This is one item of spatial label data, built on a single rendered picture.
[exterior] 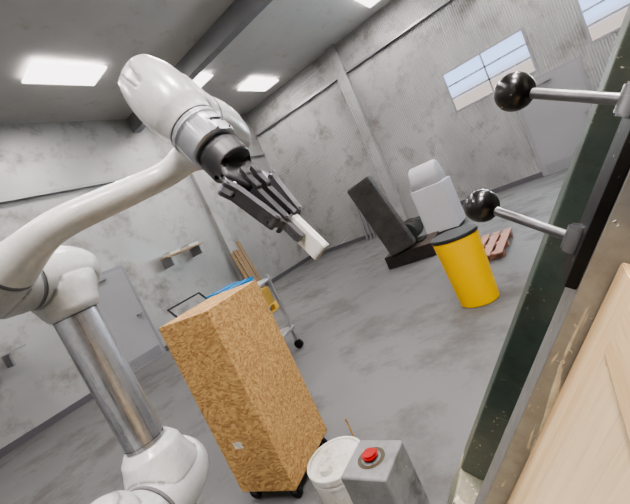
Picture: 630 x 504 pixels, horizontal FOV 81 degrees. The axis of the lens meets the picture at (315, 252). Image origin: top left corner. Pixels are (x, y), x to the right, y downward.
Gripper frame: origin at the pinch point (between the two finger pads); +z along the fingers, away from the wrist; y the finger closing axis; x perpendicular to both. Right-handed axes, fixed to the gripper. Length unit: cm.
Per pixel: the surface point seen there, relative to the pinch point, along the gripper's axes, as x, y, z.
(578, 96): -33.3, -4.2, 13.5
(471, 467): 23, 16, 51
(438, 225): 226, 704, 28
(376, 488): 40, 9, 43
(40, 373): 722, 182, -293
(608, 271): -24.6, -8.3, 25.7
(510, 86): -30.8, -2.5, 8.4
